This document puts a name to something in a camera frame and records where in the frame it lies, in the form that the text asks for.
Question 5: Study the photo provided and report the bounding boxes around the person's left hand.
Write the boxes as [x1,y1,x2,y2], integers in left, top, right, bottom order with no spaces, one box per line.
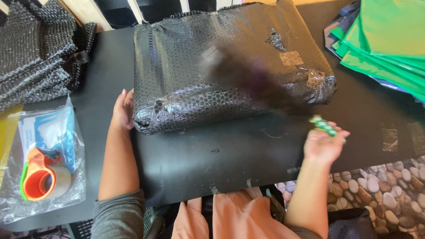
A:
[111,88,135,131]

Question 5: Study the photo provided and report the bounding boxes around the person's right hand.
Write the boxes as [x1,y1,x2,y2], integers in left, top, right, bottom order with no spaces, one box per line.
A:
[303,121,351,165]

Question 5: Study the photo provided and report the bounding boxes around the small green white object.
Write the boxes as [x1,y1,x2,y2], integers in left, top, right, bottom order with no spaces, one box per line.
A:
[309,115,346,144]

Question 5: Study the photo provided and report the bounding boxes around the black bubble parcel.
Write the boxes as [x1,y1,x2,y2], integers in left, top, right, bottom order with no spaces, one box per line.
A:
[133,1,338,136]

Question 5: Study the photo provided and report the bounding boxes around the blue white paper packet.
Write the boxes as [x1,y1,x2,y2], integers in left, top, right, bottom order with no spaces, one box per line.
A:
[18,107,76,174]

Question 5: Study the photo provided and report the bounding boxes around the dark fabric bag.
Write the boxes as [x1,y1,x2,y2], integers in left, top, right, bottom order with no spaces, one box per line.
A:
[327,208,377,239]

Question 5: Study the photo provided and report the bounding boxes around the clear plastic bag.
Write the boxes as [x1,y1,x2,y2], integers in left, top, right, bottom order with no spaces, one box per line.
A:
[0,96,87,224]

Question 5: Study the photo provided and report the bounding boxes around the heap of black bubble wrap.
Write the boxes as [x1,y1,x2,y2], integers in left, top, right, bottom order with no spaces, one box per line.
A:
[0,0,98,113]

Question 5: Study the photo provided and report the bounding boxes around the black textured mat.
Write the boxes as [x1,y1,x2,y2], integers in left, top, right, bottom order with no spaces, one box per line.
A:
[131,20,425,207]

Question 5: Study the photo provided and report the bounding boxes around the stack of green bags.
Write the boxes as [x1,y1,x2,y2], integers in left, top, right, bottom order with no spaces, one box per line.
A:
[323,0,425,104]

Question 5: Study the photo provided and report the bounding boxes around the person's grey sleeve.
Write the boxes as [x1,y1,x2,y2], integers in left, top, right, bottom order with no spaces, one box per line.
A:
[91,189,147,239]

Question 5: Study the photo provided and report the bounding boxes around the yellow sheet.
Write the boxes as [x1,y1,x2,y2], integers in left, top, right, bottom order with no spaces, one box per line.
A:
[0,104,24,187]

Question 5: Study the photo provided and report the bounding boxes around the orange tape dispenser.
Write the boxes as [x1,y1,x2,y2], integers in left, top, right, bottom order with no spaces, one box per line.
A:
[19,147,72,202]

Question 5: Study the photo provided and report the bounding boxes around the person's orange garment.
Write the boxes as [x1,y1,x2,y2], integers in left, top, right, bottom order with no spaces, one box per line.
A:
[171,188,301,239]

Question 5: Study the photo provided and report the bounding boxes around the wooden frame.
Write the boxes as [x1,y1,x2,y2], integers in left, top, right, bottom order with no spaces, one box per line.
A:
[40,0,114,33]

